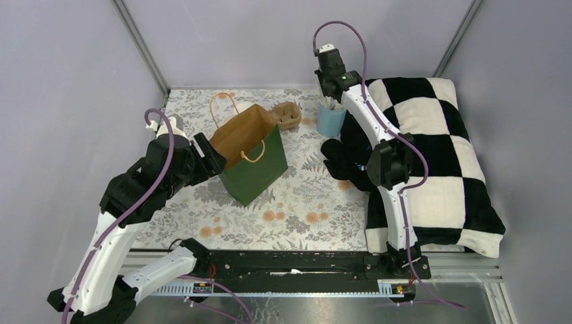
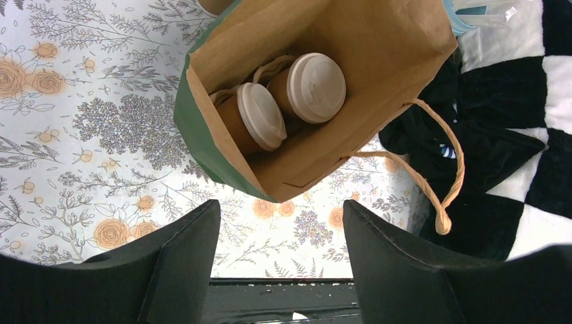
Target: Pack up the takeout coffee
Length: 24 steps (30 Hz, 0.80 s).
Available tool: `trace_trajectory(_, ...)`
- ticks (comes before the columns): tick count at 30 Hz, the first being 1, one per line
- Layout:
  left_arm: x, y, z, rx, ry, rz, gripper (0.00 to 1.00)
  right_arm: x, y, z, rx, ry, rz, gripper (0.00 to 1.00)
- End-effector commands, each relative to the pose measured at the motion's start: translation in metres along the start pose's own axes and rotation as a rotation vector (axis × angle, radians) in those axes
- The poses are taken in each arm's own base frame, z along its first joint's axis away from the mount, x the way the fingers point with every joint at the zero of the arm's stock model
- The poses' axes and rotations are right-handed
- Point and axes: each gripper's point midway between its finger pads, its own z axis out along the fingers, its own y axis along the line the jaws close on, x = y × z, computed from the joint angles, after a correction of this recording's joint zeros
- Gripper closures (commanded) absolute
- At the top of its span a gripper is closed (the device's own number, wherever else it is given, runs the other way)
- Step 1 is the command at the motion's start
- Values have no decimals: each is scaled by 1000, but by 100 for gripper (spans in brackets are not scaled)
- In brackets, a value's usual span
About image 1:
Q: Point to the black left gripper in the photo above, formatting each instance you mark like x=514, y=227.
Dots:
x=213, y=162

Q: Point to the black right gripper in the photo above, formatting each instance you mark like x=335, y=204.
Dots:
x=320, y=76

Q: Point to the green brown paper bag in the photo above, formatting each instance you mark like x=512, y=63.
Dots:
x=252, y=145

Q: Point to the stack of white cup lids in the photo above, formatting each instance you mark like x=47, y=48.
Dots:
x=243, y=105

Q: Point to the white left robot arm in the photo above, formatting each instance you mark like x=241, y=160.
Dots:
x=98, y=292

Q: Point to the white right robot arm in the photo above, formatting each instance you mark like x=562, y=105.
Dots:
x=390, y=161

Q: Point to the white wrapped straws bundle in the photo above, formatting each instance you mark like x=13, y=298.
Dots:
x=330, y=104

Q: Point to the blue straw holder cup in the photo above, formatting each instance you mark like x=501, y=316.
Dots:
x=330, y=121

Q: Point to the black cloth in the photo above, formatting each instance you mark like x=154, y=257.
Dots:
x=346, y=158

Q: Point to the floral table mat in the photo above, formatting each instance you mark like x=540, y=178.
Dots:
x=305, y=209

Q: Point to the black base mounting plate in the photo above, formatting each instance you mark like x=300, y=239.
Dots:
x=287, y=271

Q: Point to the black white checkered blanket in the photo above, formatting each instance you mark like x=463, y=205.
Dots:
x=452, y=206

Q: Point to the aluminium frame rail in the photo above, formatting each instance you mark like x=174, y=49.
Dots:
x=445, y=268

